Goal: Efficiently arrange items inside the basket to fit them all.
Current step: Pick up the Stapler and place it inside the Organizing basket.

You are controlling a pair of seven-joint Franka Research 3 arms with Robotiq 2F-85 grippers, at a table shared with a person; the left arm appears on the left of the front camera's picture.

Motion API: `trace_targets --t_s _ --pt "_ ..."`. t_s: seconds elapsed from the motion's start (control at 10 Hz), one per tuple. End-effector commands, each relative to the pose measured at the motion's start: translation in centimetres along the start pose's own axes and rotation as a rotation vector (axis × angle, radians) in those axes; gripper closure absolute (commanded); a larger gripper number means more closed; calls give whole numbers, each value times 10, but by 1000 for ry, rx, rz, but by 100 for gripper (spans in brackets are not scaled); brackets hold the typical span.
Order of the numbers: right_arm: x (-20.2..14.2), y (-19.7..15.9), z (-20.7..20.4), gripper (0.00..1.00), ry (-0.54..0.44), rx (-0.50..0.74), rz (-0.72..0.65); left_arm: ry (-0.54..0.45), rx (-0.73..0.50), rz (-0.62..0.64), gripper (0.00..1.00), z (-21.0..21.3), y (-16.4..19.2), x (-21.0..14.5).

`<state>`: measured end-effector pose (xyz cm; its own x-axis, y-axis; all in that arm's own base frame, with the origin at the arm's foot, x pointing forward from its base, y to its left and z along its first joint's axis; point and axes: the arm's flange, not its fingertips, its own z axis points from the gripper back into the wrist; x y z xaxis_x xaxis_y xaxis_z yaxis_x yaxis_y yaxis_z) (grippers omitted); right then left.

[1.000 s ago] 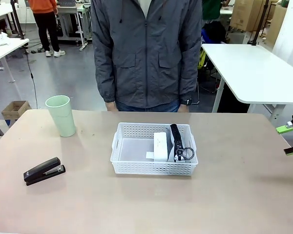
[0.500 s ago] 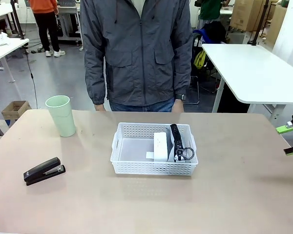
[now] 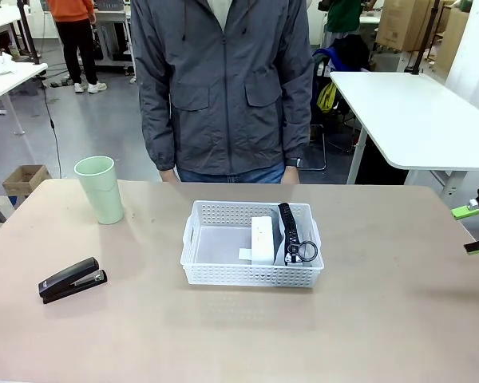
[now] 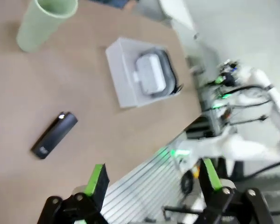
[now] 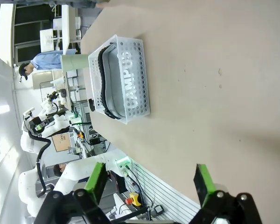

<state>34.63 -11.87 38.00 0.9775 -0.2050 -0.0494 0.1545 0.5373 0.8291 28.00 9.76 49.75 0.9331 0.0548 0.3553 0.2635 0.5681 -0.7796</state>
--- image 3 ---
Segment grey pouch with black zipper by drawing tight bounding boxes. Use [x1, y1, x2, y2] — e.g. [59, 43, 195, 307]
[271, 202, 319, 267]

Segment white rectangular box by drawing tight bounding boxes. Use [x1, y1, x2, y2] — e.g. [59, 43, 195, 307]
[239, 215, 276, 266]

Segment pale green plastic cup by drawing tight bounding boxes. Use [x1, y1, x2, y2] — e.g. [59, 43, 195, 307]
[73, 156, 125, 226]

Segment black stapler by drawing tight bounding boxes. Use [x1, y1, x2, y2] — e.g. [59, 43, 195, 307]
[38, 257, 109, 305]

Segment person left forearm grey sleeve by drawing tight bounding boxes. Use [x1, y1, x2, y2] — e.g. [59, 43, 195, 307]
[280, 87, 315, 161]

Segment person right forearm grey sleeve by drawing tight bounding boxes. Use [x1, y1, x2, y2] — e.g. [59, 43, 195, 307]
[137, 91, 181, 173]

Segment white perforated plastic basket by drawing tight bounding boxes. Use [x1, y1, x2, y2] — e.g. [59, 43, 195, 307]
[179, 200, 326, 286]

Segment large white side table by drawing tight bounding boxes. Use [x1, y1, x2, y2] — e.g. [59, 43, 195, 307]
[328, 71, 479, 209]

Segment tall cardboard box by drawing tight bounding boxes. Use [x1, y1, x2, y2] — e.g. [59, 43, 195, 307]
[436, 6, 471, 75]

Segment black stand pole by boxes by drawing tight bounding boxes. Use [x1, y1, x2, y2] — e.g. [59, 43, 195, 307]
[408, 0, 442, 76]

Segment large cardboard box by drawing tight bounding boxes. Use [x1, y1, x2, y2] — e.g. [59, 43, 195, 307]
[374, 0, 438, 53]

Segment chair with blue bag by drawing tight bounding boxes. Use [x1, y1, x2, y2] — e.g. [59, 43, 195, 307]
[311, 34, 373, 172]

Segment person in green top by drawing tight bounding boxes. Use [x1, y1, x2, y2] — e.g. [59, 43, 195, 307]
[324, 0, 365, 36]

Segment blue jeans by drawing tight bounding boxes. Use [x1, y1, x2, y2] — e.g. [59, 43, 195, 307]
[176, 160, 287, 185]

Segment person in grey jacket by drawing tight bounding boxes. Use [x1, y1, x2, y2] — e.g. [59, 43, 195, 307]
[129, 0, 315, 177]

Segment light inner shirt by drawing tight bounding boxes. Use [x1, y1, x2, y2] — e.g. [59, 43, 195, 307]
[205, 0, 231, 32]

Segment white background workbench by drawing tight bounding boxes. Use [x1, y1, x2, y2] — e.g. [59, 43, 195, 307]
[90, 8, 137, 77]

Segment person in orange top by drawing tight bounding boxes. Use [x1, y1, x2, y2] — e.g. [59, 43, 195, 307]
[46, 0, 109, 95]

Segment small open cardboard box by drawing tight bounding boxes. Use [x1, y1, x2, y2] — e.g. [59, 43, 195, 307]
[1, 164, 53, 198]

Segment black stand pole by cloth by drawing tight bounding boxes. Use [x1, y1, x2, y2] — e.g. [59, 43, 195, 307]
[17, 0, 42, 65]

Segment white table with cloth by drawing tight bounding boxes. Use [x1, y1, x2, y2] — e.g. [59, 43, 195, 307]
[0, 61, 49, 137]

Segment white background desk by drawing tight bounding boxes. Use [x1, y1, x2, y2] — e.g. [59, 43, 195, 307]
[0, 5, 30, 57]

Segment black floor cable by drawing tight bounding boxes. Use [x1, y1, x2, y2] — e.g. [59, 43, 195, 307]
[37, 74, 65, 180]

